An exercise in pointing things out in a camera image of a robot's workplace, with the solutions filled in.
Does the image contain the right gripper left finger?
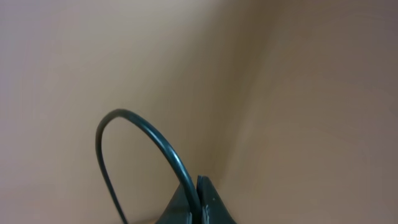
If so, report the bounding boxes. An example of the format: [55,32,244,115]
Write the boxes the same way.
[155,185,192,224]

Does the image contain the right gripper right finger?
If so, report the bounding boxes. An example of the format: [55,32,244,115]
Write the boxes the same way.
[197,175,236,224]

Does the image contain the black usb cables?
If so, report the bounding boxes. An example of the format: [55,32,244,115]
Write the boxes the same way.
[95,108,203,224]

